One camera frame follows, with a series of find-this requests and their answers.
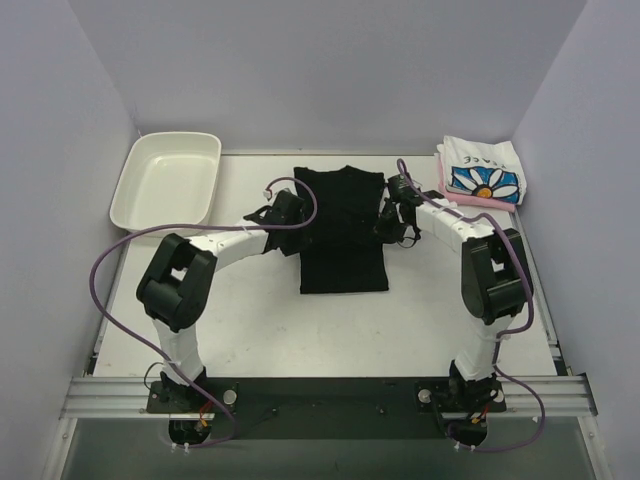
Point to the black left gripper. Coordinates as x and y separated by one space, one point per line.
296 220

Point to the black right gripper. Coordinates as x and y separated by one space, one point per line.
388 220

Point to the black t shirt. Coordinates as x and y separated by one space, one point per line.
343 254

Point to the white daisy print t shirt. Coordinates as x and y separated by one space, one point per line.
490 171

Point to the white plastic bin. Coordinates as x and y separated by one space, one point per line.
167 178

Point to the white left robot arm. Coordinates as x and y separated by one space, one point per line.
175 288

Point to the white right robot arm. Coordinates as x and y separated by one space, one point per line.
495 278

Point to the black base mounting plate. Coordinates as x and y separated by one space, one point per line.
405 408

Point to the aluminium front rail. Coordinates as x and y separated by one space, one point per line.
126 398

